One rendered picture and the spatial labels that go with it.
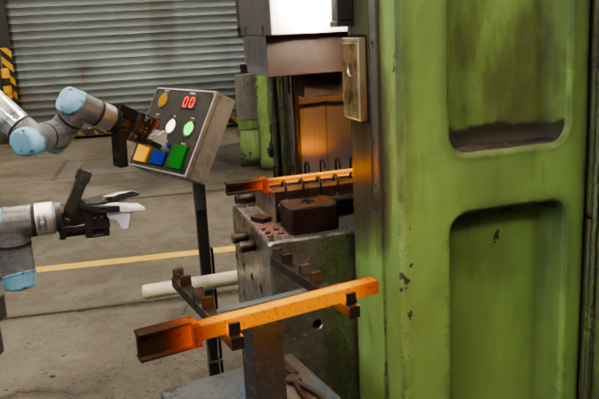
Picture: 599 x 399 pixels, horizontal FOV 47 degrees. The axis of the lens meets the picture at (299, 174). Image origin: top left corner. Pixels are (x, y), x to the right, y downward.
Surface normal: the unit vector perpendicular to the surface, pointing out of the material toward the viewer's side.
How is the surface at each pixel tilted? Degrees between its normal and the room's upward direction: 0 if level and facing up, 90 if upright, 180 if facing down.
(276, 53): 90
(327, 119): 90
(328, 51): 90
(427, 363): 90
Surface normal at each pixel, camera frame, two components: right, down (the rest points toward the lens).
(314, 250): 0.31, 0.19
